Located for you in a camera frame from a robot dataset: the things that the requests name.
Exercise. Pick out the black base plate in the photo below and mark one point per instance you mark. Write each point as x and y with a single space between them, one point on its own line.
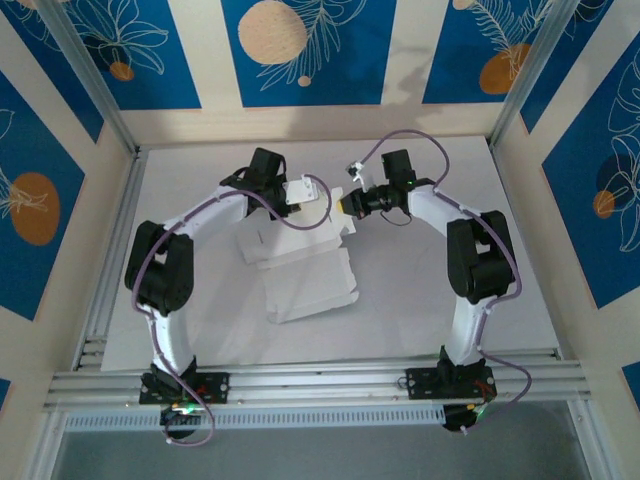
422 382
215 387

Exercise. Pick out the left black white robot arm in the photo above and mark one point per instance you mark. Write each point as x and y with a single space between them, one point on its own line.
160 265

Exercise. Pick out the right black electronics module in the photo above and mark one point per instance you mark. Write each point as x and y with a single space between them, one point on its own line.
457 420

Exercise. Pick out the white table sheet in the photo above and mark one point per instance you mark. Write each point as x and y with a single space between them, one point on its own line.
390 330

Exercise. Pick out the aluminium side rail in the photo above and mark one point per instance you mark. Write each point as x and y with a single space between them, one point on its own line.
129 200

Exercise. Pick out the aluminium frame leg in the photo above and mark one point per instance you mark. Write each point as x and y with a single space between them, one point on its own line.
587 450
45 450

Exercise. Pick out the right aluminium frame post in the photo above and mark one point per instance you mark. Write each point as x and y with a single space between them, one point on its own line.
535 65

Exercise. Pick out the long aluminium frame rail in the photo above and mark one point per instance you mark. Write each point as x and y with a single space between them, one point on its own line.
325 385

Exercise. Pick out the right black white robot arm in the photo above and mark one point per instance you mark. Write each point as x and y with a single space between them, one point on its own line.
480 255

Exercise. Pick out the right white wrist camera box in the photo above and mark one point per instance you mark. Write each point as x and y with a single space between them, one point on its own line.
361 175

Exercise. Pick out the aluminium frame post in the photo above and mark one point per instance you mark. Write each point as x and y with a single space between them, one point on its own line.
535 65
90 75

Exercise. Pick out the left aluminium frame post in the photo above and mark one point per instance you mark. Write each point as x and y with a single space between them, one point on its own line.
90 75

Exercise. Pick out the left black electronics module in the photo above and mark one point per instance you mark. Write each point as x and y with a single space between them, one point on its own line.
182 424

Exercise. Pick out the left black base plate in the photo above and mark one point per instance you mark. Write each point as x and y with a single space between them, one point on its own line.
215 387

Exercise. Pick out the white blue paper box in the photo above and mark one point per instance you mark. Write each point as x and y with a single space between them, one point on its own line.
310 280

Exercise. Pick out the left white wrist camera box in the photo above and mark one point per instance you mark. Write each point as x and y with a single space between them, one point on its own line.
300 190

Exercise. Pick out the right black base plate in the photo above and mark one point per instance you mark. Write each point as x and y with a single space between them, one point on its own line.
422 382

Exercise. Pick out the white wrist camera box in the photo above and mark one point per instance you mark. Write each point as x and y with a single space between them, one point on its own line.
361 175
300 190

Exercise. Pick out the black electronics module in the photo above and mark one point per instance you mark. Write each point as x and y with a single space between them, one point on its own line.
182 424
457 420

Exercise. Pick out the right aluminium frame leg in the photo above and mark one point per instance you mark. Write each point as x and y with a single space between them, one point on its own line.
587 450

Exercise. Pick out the left aluminium frame leg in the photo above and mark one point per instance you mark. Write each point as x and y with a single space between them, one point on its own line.
45 450

